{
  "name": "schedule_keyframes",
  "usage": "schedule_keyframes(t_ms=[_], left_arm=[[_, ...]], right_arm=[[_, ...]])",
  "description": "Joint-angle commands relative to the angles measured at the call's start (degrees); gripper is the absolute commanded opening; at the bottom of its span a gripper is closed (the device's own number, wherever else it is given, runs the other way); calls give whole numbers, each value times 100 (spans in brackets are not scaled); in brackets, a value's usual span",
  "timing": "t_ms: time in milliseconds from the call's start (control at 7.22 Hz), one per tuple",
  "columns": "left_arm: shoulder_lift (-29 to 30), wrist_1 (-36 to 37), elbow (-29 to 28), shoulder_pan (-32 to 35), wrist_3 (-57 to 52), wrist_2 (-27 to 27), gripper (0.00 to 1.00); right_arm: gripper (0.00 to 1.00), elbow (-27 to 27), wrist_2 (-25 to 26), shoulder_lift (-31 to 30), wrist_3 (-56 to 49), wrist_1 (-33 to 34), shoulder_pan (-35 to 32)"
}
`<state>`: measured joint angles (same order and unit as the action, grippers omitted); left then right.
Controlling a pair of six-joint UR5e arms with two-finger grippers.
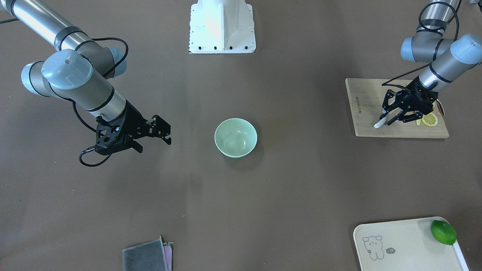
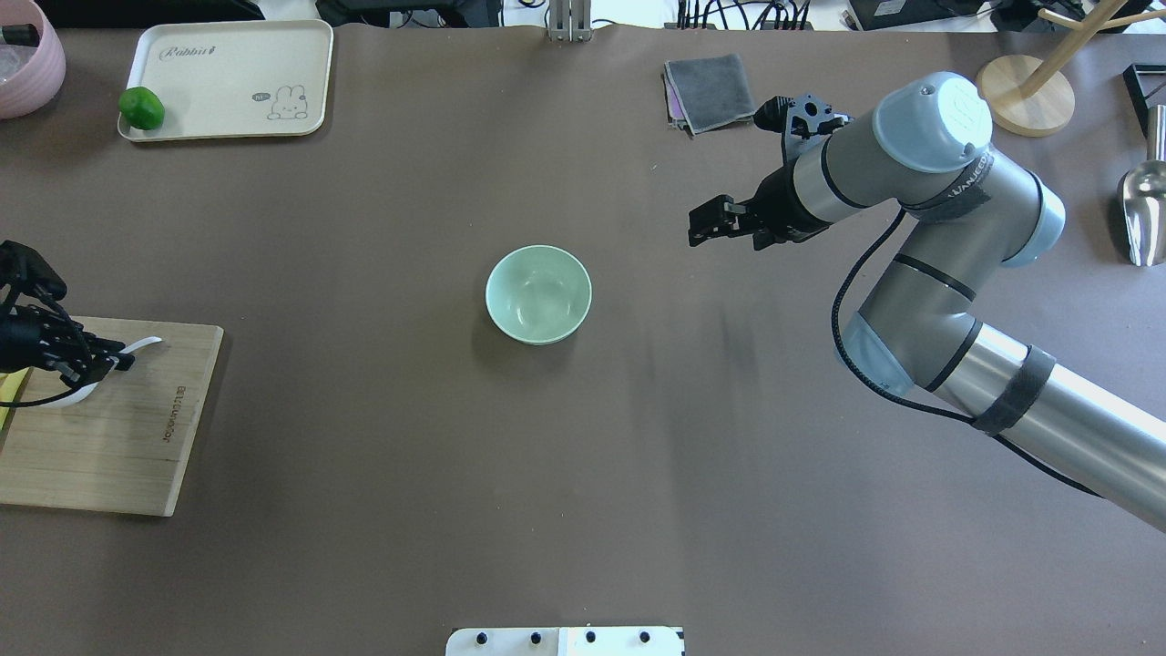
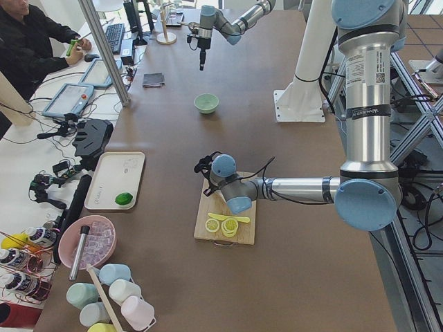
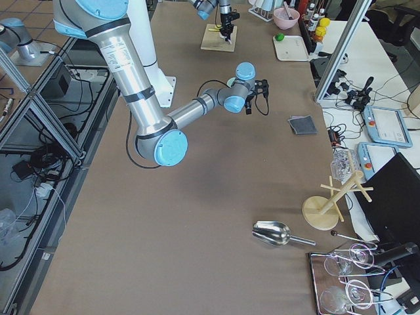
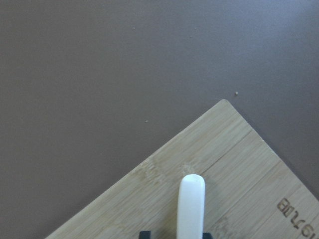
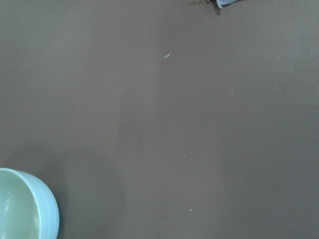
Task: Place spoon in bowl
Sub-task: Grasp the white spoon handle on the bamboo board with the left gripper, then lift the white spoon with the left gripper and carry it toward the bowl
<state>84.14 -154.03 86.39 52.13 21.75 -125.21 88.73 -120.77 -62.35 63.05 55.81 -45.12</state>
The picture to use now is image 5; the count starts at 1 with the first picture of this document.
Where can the bamboo cutting board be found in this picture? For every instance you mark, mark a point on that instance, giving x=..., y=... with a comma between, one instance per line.
x=250, y=192

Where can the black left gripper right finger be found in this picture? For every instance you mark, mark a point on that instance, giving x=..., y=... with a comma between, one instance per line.
x=207, y=236

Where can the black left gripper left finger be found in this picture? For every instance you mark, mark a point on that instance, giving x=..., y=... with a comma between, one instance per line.
x=145, y=235

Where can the white ceramic spoon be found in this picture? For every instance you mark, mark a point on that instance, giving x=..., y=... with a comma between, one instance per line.
x=190, y=207

